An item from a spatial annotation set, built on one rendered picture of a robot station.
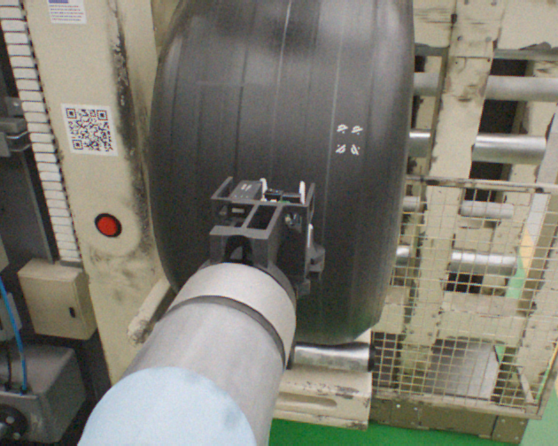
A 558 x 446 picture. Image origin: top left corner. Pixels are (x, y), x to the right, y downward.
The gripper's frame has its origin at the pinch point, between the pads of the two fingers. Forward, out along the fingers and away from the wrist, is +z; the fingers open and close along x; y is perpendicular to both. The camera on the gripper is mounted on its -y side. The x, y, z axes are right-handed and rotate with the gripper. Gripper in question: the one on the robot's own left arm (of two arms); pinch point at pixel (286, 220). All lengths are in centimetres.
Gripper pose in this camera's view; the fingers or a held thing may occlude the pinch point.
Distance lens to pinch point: 51.5
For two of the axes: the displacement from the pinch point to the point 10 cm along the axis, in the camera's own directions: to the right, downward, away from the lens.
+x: -9.9, -0.9, 1.5
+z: 1.7, -3.9, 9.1
